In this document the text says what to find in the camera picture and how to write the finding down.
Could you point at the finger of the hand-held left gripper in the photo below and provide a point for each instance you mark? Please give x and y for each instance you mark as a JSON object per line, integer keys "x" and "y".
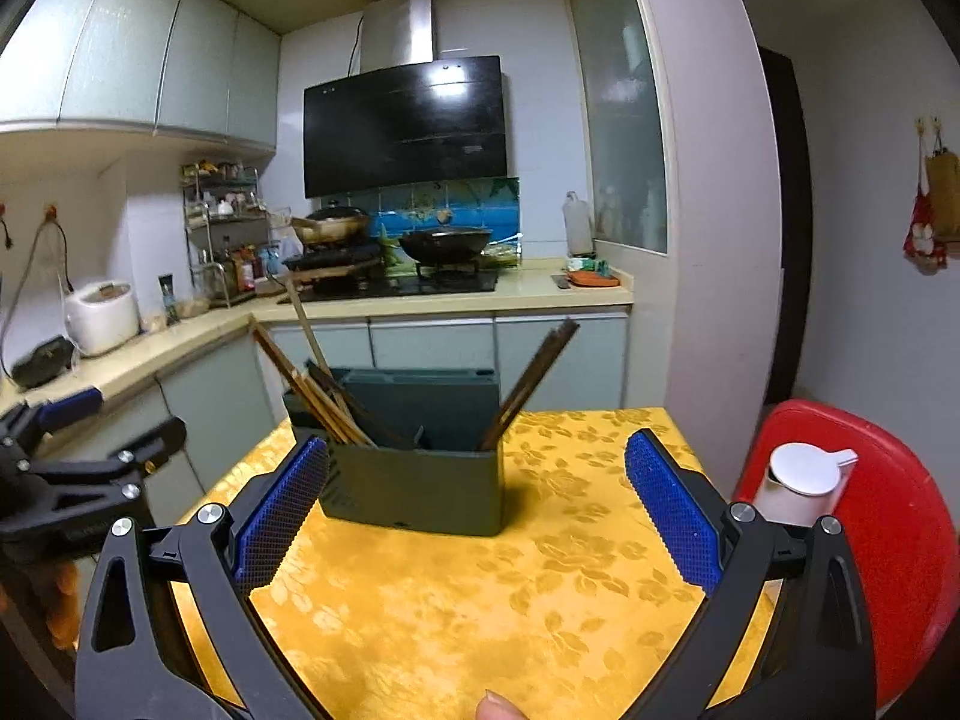
{"x": 71, "y": 405}
{"x": 161, "y": 439}

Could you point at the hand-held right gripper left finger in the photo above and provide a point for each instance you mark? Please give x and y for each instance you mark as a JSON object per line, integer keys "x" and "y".
{"x": 285, "y": 510}

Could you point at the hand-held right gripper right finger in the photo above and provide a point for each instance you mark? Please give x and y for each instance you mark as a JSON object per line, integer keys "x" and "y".
{"x": 671, "y": 510}

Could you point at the light bamboo chopstick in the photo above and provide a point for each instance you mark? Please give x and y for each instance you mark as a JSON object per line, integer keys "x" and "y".
{"x": 337, "y": 401}
{"x": 352, "y": 420}
{"x": 307, "y": 334}
{"x": 315, "y": 394}

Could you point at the brown wooden chopstick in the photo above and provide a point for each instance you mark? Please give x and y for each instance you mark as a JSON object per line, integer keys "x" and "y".
{"x": 298, "y": 379}

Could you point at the green utensil holder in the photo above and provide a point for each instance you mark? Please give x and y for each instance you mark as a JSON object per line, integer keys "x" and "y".
{"x": 420, "y": 487}

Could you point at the dark chopstick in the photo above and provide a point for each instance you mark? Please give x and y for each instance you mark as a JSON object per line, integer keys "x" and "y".
{"x": 542, "y": 360}
{"x": 551, "y": 360}
{"x": 556, "y": 358}
{"x": 547, "y": 361}
{"x": 560, "y": 357}

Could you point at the person's left hand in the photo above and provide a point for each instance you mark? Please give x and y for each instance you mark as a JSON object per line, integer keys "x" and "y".
{"x": 64, "y": 607}

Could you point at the person's right hand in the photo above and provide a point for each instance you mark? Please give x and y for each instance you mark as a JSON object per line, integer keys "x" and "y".
{"x": 501, "y": 709}

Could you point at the black countertop appliance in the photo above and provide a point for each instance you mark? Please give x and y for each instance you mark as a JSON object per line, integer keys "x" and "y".
{"x": 41, "y": 364}

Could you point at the white rice cooker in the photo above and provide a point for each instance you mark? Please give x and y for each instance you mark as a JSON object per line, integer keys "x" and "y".
{"x": 101, "y": 319}

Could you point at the white kettle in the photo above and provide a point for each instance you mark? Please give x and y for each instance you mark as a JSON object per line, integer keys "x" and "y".
{"x": 795, "y": 487}

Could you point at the row of condiment bottles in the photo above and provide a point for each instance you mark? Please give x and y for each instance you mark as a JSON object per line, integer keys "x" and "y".
{"x": 244, "y": 266}

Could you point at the yellow floral tablecloth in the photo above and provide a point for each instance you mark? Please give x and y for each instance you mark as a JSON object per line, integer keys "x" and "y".
{"x": 465, "y": 600}

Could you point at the pale green lower cabinets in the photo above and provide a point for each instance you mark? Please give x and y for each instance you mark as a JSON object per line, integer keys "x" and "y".
{"x": 442, "y": 349}

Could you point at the pale green cabinets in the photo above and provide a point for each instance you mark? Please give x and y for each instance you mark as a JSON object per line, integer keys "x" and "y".
{"x": 442, "y": 349}
{"x": 112, "y": 52}

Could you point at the metal spice rack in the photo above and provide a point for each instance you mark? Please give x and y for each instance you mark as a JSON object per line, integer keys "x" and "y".
{"x": 225, "y": 210}

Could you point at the red plastic chair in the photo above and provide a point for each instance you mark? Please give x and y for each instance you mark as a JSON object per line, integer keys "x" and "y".
{"x": 907, "y": 540}

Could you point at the orange cutting board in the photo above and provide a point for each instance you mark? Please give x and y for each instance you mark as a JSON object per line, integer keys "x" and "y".
{"x": 596, "y": 281}

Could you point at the beige kitchen countertop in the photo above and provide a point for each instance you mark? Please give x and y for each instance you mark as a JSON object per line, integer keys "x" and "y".
{"x": 525, "y": 296}

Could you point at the black gas cooktop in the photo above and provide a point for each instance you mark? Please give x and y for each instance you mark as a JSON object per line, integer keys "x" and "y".
{"x": 420, "y": 286}

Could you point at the golden lidded pan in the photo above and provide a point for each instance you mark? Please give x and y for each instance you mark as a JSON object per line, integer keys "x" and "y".
{"x": 334, "y": 229}

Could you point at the translucent plastic bottle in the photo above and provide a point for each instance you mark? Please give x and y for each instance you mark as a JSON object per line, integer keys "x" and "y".
{"x": 579, "y": 229}

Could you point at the black wok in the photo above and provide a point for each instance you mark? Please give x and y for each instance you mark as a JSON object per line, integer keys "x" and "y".
{"x": 446, "y": 244}

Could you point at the pale green upper cabinets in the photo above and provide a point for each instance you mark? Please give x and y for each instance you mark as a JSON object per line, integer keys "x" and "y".
{"x": 112, "y": 52}

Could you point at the blue sea picture backsplash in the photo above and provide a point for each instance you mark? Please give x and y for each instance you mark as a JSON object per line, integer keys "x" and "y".
{"x": 480, "y": 202}

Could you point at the frosted glass partition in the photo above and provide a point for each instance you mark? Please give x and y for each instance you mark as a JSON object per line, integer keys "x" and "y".
{"x": 622, "y": 127}

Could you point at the black range hood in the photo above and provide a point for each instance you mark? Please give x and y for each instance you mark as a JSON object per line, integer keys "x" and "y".
{"x": 405, "y": 127}

